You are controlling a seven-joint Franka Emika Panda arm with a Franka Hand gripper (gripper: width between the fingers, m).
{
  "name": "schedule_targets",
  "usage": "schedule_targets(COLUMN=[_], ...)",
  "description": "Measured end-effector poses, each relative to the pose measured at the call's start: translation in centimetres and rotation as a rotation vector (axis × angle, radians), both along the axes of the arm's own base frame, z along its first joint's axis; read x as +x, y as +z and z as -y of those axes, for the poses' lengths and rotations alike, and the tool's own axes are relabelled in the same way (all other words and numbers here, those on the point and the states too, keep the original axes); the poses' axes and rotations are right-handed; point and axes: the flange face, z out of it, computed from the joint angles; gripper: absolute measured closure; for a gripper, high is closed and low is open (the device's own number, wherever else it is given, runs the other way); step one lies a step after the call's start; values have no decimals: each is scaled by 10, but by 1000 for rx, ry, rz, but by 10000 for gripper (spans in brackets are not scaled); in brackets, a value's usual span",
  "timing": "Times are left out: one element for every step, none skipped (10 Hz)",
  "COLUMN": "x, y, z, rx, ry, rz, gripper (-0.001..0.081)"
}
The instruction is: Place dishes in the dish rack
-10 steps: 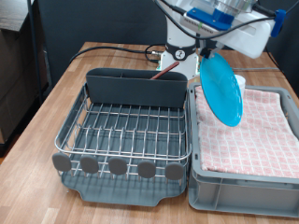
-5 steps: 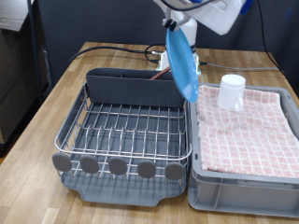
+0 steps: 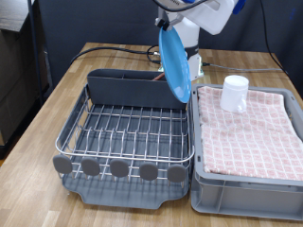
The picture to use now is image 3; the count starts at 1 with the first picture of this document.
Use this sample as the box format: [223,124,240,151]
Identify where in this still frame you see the brown wooden spoon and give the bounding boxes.
[151,72,166,82]

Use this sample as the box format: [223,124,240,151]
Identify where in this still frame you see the white mug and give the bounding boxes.
[220,74,250,114]

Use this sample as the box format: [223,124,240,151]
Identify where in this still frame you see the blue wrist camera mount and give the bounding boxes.
[232,0,247,15]

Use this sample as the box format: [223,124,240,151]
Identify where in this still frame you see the grey plastic crate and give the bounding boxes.
[188,83,303,221]

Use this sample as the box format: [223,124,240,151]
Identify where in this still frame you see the brown wooden cabinet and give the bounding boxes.
[0,0,50,156]

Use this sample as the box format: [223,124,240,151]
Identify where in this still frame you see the black metal stand pole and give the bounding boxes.
[27,0,45,107]

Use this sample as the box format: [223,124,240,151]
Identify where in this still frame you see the black camera cable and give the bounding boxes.
[153,0,211,13]

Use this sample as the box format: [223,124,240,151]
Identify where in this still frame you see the dark grey utensil holder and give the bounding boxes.
[86,68,190,111]

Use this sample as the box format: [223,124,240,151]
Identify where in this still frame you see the metal wire dish rack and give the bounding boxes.
[52,82,196,211]

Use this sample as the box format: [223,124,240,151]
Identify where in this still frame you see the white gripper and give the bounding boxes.
[153,0,240,36]

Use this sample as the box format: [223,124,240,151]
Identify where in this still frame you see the pink checked dish towel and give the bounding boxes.
[197,85,303,183]

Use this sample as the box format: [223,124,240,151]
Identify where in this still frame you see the grey cable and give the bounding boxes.
[201,61,286,73]

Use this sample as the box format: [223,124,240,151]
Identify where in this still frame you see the black power cable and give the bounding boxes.
[69,44,163,66]

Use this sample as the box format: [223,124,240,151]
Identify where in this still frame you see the thin black hanging cable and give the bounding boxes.
[258,0,289,75]

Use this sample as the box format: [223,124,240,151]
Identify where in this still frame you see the blue plastic plate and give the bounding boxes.
[157,26,193,104]

